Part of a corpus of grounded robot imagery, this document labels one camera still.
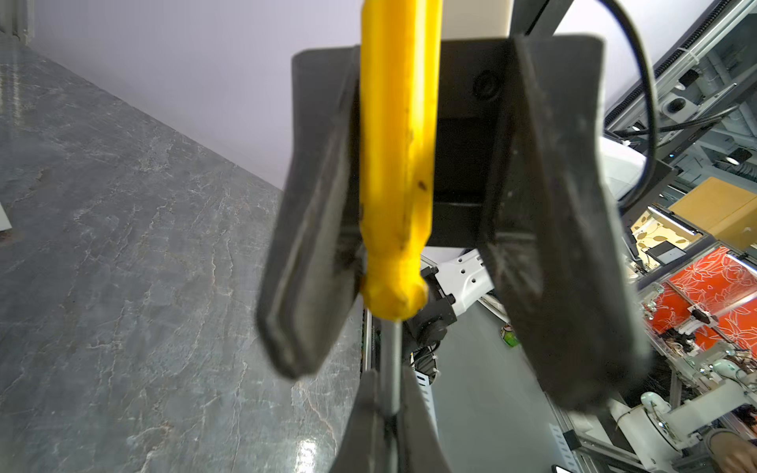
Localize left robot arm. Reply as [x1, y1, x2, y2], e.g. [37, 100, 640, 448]
[256, 35, 649, 411]

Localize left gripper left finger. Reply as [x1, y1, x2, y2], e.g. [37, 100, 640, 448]
[255, 47, 362, 380]

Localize yellow handled screwdriver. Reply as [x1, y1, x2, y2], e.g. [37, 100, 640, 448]
[359, 1, 443, 419]

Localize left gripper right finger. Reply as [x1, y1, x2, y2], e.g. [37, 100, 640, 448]
[478, 35, 649, 411]

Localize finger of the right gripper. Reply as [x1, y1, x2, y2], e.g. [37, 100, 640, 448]
[330, 370, 384, 473]
[397, 367, 451, 473]

